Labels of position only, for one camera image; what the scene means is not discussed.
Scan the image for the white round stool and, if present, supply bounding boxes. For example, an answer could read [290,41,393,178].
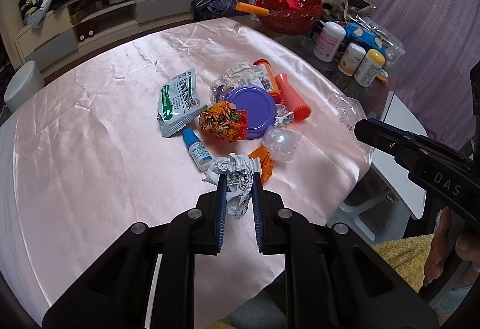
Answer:
[3,60,45,113]

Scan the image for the person's right hand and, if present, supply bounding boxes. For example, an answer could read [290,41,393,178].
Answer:
[423,207,480,287]

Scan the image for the beige TV cabinet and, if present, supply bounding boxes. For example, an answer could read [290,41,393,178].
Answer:
[16,0,193,77]

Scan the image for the red perforated basket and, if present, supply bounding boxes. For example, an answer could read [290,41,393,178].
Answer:
[255,0,323,35]

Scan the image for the purple curtain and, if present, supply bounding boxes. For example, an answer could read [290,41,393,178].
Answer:
[366,0,479,149]

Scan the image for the purple round plastic lid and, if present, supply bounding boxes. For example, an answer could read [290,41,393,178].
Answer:
[226,85,277,139]

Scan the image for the white chair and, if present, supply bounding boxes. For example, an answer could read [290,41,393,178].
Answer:
[337,91,432,244]

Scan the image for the white printed paper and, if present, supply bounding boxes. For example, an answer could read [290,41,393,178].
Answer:
[203,153,262,220]

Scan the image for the orange folded paper piece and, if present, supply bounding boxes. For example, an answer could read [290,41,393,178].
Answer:
[249,145,275,184]

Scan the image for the white bottle pink label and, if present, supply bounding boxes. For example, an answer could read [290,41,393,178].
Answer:
[313,21,346,62]

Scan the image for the white bottle orange label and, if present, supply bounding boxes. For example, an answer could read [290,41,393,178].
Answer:
[337,43,366,77]

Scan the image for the green white snack packet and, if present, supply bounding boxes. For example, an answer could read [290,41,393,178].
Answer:
[157,69,207,138]

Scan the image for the blue eye drop bottle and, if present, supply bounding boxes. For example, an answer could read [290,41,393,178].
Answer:
[182,128,213,172]

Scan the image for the clear plastic bag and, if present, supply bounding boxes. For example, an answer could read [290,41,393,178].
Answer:
[328,92,374,157]

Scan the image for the orange tube red cap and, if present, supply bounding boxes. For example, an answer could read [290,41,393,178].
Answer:
[253,59,282,104]

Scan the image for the pink satin tablecloth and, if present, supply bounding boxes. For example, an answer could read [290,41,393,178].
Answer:
[1,19,371,322]

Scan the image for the orange foam handle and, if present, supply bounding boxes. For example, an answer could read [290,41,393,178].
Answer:
[235,2,272,17]

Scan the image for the crumpled white tissue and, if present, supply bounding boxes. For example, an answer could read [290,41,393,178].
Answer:
[212,62,264,91]

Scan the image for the clear blister pack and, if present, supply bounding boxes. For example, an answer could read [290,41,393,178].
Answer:
[209,83,231,104]

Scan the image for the yellow cap white bottle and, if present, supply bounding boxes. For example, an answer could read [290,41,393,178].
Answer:
[354,49,386,87]

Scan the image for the blue snack bag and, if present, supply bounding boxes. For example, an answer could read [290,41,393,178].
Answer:
[343,22,386,55]

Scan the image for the orange red wrapper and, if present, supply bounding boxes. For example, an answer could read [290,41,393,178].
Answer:
[199,100,247,143]

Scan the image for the crumpled clear plastic bottle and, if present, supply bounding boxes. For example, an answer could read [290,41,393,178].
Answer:
[262,126,299,161]

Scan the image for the yellow fluffy towel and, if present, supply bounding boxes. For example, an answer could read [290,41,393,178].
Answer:
[372,234,433,292]

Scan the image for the pink ribbed plastic cone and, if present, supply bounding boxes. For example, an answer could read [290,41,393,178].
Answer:
[275,74,312,123]

